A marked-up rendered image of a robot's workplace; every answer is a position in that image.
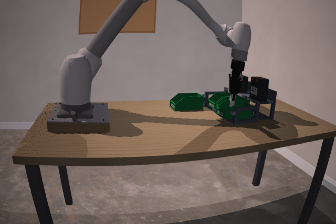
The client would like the green bin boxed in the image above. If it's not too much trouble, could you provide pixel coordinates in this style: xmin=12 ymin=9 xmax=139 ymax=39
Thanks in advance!
xmin=217 ymin=97 xmax=250 ymax=106
xmin=170 ymin=93 xmax=204 ymax=111
xmin=216 ymin=100 xmax=252 ymax=120
xmin=208 ymin=92 xmax=230 ymax=109

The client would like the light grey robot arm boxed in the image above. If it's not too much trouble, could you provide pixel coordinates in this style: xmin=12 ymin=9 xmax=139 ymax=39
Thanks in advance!
xmin=56 ymin=0 xmax=251 ymax=120

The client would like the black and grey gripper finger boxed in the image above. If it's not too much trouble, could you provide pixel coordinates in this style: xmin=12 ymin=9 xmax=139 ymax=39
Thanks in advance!
xmin=229 ymin=73 xmax=234 ymax=93
xmin=229 ymin=73 xmax=244 ymax=106

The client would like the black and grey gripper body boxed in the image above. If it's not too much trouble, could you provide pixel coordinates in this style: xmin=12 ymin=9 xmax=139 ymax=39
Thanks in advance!
xmin=230 ymin=59 xmax=245 ymax=80

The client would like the grey metal shelf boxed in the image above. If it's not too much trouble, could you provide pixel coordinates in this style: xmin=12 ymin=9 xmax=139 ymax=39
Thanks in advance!
xmin=202 ymin=81 xmax=277 ymax=125

